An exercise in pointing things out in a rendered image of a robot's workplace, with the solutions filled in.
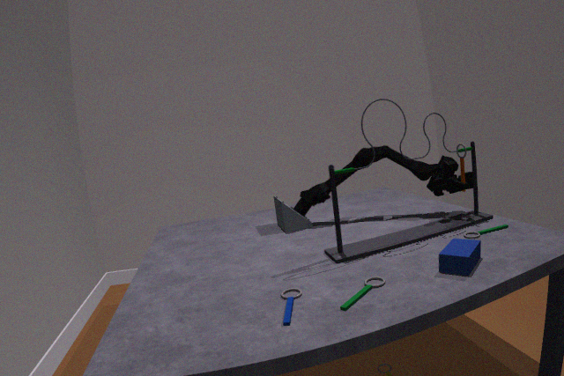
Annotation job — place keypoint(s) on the green handle with grey loop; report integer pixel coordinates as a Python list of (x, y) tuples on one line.
[(361, 293), (486, 231)]

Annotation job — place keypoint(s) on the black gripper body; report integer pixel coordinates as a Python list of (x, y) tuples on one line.
[(440, 184)]

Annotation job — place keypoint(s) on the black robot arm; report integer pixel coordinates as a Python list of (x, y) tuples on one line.
[(320, 193)]

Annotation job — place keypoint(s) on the blue handle with grey loop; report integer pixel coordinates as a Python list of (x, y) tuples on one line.
[(289, 305)]

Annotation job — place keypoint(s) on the blue block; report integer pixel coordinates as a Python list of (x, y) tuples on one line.
[(460, 256)]

